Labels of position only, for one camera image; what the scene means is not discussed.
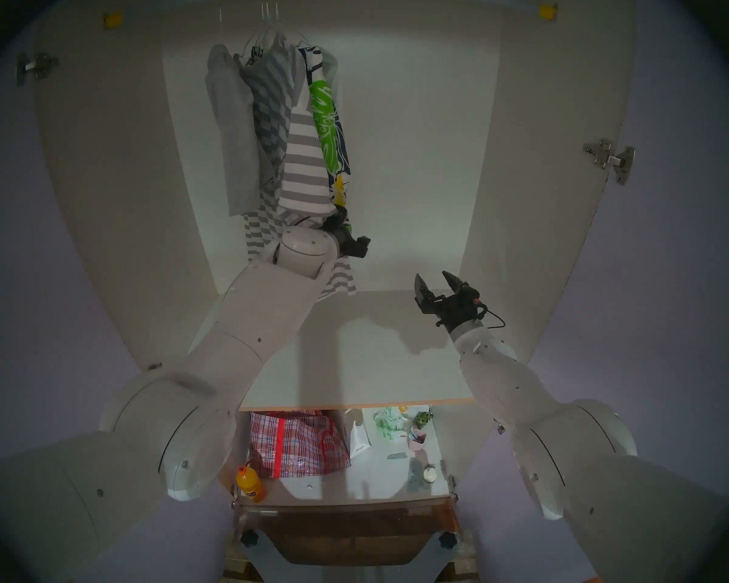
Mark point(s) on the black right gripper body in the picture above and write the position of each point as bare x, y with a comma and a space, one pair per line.
452, 314

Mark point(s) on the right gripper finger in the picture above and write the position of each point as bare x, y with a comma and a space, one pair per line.
425, 295
457, 284

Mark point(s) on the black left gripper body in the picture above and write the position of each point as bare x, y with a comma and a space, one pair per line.
338, 223

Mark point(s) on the grey white striped shirt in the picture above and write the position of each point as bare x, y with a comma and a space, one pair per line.
304, 175

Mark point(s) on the tropical leaf print shorts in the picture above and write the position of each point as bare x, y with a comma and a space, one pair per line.
328, 132

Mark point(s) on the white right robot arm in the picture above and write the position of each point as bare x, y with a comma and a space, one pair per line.
583, 454

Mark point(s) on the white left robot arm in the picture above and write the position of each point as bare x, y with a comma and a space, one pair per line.
206, 393

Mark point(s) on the white beige wardrobe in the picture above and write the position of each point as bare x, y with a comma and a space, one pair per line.
413, 132

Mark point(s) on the lilac wardrobe door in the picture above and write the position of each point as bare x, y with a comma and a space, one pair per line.
674, 284
48, 284

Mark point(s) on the green white plastic bag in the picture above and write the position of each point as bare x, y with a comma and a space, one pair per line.
389, 424

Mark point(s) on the plain grey shirt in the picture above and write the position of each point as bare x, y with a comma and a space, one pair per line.
234, 132

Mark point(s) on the small round white jar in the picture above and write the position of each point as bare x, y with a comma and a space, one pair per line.
430, 474

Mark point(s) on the red plaid woven bag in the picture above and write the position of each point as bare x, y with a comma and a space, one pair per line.
304, 448

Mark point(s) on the black star knob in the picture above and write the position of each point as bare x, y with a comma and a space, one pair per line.
448, 540
249, 538

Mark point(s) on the brown wooden base panel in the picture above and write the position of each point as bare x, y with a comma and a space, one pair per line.
346, 527

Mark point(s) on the orange juice bottle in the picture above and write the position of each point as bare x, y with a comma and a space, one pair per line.
251, 484

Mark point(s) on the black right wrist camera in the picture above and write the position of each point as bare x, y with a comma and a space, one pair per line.
477, 299

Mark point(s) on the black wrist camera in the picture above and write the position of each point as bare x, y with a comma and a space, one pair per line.
357, 246
477, 299

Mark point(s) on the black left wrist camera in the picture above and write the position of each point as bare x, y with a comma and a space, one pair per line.
357, 246

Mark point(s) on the white robot torso frame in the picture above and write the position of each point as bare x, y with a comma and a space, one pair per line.
352, 572

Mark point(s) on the silver clothes rail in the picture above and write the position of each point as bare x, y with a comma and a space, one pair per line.
510, 0

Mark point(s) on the yellow rail bracket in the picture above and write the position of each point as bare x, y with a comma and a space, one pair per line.
113, 20
547, 12

